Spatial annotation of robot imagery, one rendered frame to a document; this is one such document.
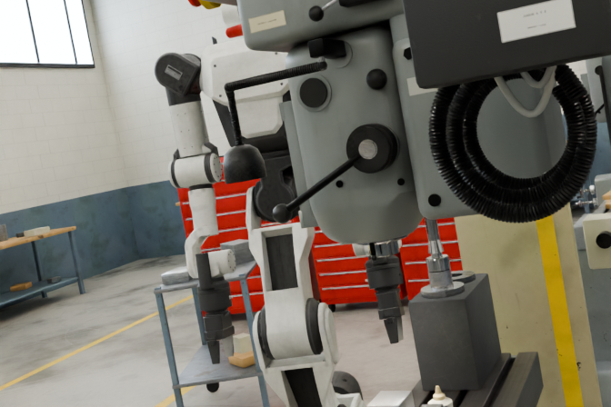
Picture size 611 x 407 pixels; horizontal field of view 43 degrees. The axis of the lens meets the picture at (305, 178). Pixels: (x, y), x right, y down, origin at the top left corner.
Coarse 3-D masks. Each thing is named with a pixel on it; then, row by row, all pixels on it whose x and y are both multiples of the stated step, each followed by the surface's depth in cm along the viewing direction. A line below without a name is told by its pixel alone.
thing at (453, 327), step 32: (448, 288) 157; (480, 288) 164; (416, 320) 156; (448, 320) 154; (480, 320) 160; (416, 352) 157; (448, 352) 154; (480, 352) 157; (448, 384) 155; (480, 384) 153
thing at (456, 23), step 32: (416, 0) 79; (448, 0) 78; (480, 0) 77; (512, 0) 76; (544, 0) 74; (576, 0) 73; (608, 0) 72; (416, 32) 80; (448, 32) 79; (480, 32) 77; (512, 32) 76; (544, 32) 75; (576, 32) 74; (608, 32) 72; (416, 64) 80; (448, 64) 79; (480, 64) 78; (512, 64) 76; (544, 64) 76
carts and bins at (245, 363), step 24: (240, 240) 462; (240, 264) 444; (168, 288) 408; (192, 288) 485; (168, 336) 410; (240, 336) 433; (168, 360) 411; (192, 360) 455; (240, 360) 420; (192, 384) 410; (216, 384) 488; (264, 384) 408
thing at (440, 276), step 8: (432, 264) 158; (440, 264) 157; (448, 264) 158; (432, 272) 158; (440, 272) 157; (448, 272) 158; (432, 280) 158; (440, 280) 157; (448, 280) 158; (432, 288) 159; (440, 288) 157
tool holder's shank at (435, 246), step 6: (426, 222) 158; (432, 222) 158; (426, 228) 159; (432, 228) 158; (432, 234) 158; (438, 234) 158; (432, 240) 158; (438, 240) 158; (432, 246) 158; (438, 246) 158; (432, 252) 158; (438, 252) 158
